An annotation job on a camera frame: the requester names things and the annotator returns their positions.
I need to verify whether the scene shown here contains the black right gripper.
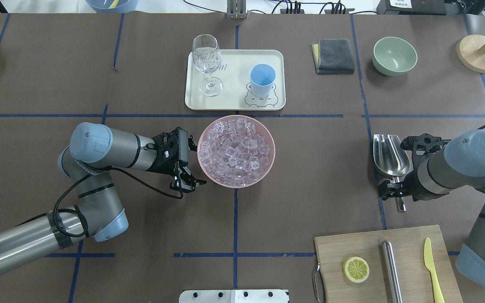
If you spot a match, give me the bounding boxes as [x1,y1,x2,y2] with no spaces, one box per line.
[399,133,449,201]

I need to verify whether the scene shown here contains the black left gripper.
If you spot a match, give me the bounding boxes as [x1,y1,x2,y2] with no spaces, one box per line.
[143,128,207,193]

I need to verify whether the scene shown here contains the steel ice scoop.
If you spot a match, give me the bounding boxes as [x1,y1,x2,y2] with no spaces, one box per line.
[373,134,411,213]

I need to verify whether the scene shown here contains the pink bowl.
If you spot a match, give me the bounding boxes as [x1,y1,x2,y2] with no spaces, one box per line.
[197,114,276,189]

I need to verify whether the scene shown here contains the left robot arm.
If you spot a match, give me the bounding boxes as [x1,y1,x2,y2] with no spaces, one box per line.
[0,122,205,275]

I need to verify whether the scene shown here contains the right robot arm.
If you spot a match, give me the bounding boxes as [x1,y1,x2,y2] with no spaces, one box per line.
[373,125,485,287]

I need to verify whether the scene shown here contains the clear ice cubes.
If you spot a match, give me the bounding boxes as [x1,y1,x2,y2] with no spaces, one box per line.
[201,118,272,186]

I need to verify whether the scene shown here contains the light blue cup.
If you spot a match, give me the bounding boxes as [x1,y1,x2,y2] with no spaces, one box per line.
[249,64,276,98]

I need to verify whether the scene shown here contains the green bowl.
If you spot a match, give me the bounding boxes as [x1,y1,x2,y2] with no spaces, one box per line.
[372,37,418,77]

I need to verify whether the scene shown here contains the wooden stand round base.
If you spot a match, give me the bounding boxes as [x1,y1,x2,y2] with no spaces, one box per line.
[456,35,485,73]

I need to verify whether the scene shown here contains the yellow plastic knife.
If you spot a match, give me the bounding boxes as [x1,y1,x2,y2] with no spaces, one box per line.
[423,238,445,303]

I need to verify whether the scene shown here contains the cream bear tray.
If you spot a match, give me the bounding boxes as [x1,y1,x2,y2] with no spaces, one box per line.
[185,49,285,111]

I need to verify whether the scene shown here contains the grey yellow cloth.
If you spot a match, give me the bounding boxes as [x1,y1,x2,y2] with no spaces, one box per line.
[311,39,354,75]

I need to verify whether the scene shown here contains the clear wine glass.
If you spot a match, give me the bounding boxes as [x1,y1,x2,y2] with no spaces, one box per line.
[192,34,223,97]

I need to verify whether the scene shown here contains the wooden cutting board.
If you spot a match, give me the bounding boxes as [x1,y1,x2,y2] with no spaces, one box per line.
[315,226,463,303]

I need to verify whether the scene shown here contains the half lemon slice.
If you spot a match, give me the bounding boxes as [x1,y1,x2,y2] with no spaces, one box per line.
[343,256,370,283]

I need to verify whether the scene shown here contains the steel cylinder black cap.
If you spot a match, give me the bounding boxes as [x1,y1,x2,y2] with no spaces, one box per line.
[381,240,403,303]

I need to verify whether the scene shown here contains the blue bowl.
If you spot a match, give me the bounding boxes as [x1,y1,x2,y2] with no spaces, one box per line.
[86,0,139,14]

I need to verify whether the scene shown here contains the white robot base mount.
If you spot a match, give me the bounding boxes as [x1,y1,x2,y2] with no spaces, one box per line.
[179,289,290,303]

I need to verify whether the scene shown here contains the aluminium frame post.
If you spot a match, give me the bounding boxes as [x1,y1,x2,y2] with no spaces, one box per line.
[227,0,248,20]

